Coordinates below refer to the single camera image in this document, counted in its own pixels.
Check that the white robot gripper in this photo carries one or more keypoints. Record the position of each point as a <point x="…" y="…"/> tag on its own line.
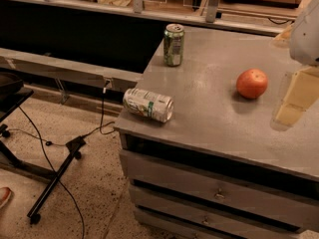
<point x="306" y="37"/>

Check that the red apple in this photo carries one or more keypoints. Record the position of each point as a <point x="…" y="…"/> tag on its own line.
<point x="252" y="83"/>

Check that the upright green soda can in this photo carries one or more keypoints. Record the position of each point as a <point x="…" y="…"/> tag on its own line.
<point x="173" y="38"/>

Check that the white soda can lying down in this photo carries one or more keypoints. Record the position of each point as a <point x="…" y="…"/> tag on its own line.
<point x="148" y="104"/>

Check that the grey drawer cabinet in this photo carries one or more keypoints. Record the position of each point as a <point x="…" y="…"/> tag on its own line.
<point x="217" y="169"/>

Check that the grey metal railing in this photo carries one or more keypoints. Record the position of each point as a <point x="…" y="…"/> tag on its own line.
<point x="38" y="67"/>

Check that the black metal stand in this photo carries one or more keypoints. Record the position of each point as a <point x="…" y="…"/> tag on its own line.
<point x="12" y="95"/>

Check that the shoe tip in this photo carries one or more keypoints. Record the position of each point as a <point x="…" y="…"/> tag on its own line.
<point x="5" y="194"/>

